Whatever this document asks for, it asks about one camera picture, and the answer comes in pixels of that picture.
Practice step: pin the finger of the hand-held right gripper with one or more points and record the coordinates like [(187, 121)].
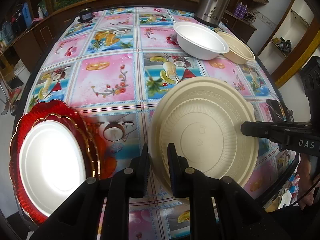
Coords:
[(255, 130)]

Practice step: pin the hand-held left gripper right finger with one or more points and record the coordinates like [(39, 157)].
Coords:
[(172, 175)]

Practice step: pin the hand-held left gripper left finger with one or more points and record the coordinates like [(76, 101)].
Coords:
[(145, 175)]

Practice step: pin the cream patterned plastic plate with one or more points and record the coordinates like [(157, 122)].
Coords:
[(245, 155)]

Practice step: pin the cream ribbed plastic plate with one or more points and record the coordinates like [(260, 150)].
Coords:
[(200, 140)]

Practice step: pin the cream plastic bowl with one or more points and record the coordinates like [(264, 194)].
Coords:
[(237, 47)]

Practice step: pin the white foam plate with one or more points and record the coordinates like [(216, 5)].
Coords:
[(50, 167)]

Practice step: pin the white foam bowl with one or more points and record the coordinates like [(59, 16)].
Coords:
[(200, 37)]

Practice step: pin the large red glass plate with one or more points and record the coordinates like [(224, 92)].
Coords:
[(57, 106)]

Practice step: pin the person's right hand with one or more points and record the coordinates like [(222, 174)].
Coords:
[(305, 180)]

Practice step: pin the black phone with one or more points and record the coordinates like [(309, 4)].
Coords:
[(273, 107)]

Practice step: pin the printed tablecloth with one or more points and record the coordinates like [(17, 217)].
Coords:
[(120, 80)]

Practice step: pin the purple bottle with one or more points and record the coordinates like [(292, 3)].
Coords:
[(245, 11), (239, 10)]

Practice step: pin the steel thermos jug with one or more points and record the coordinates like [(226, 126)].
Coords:
[(212, 5)]

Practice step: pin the white bucket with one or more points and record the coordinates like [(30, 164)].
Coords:
[(18, 71)]

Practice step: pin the small black box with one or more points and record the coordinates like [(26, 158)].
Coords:
[(85, 15)]

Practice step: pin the gold trimmed wooden post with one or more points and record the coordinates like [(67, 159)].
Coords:
[(297, 42)]

